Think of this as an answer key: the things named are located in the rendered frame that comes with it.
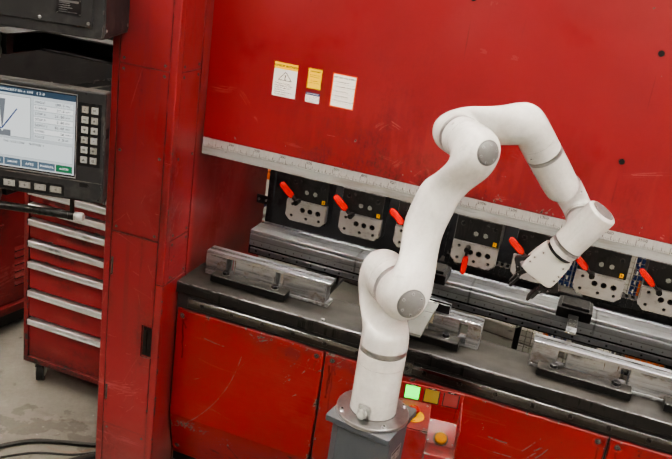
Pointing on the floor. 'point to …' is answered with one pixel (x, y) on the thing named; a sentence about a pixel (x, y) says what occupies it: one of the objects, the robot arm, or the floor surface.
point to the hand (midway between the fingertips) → (522, 287)
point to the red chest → (63, 288)
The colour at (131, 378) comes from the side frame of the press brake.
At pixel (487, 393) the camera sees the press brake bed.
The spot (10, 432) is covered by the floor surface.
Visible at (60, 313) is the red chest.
